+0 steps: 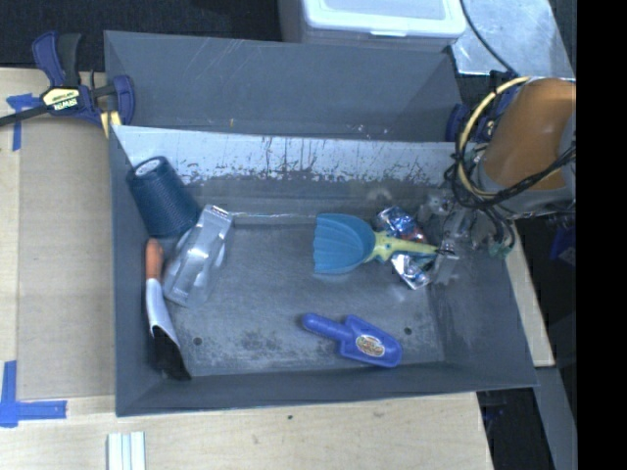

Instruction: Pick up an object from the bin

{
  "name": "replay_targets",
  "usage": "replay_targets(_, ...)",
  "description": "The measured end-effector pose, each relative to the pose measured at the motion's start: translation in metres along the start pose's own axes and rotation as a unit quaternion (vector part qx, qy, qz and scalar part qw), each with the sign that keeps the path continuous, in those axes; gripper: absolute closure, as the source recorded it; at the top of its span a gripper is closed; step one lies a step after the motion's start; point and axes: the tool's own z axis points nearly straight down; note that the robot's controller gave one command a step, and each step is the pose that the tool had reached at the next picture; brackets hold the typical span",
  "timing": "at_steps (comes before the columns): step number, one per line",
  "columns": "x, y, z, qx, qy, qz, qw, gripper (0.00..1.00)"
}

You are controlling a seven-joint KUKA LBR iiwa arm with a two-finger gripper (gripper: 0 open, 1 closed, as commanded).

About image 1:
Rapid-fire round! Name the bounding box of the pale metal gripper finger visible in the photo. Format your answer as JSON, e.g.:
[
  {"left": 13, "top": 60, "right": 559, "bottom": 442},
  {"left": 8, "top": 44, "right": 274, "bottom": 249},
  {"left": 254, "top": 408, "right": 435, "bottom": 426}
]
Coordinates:
[
  {"left": 430, "top": 248, "right": 461, "bottom": 287},
  {"left": 418, "top": 204, "right": 444, "bottom": 245}
]

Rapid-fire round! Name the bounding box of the crumpled silver foil packet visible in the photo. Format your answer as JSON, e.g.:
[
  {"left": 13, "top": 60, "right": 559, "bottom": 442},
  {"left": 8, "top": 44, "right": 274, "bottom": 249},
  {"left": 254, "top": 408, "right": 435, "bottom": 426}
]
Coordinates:
[{"left": 373, "top": 206, "right": 439, "bottom": 292}]

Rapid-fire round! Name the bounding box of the blue toy trowel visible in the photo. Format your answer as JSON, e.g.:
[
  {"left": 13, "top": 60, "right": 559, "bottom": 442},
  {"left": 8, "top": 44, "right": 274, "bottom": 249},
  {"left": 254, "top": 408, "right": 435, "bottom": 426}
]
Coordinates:
[{"left": 300, "top": 311, "right": 405, "bottom": 369}]

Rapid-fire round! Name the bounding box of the grey metal bin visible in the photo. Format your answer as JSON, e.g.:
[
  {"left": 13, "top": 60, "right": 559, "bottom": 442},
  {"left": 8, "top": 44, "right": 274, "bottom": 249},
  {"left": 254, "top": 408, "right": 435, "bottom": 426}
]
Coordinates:
[{"left": 102, "top": 29, "right": 541, "bottom": 418}]

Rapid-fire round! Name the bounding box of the clear plastic package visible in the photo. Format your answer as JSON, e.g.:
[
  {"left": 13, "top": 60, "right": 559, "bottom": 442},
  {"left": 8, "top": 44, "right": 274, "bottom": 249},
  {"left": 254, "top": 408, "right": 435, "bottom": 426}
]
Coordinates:
[{"left": 162, "top": 204, "right": 235, "bottom": 309}]

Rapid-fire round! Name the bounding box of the dark blue ribbed cup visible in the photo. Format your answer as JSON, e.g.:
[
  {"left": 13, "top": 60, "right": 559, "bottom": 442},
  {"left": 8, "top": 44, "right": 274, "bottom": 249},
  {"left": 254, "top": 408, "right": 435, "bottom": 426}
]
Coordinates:
[{"left": 124, "top": 155, "right": 203, "bottom": 239}]

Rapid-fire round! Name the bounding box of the blue scoop with yellow handle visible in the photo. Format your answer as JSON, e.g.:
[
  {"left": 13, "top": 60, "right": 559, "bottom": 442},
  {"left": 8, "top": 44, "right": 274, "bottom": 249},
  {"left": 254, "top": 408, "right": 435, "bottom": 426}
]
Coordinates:
[{"left": 312, "top": 212, "right": 441, "bottom": 276}]

